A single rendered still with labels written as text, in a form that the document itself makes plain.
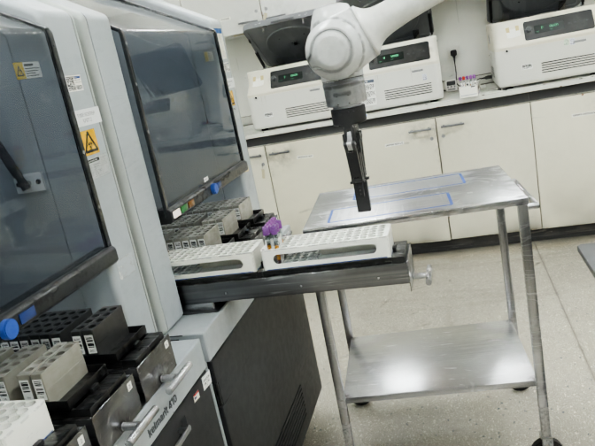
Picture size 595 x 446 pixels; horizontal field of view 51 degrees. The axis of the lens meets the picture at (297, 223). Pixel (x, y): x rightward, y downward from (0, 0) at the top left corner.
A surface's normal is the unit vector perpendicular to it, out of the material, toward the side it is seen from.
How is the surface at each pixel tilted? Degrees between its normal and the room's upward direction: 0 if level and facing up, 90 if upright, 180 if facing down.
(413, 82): 90
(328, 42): 94
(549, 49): 90
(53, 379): 90
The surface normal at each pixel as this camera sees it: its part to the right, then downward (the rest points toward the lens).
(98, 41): 0.96, -0.12
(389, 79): -0.21, 0.29
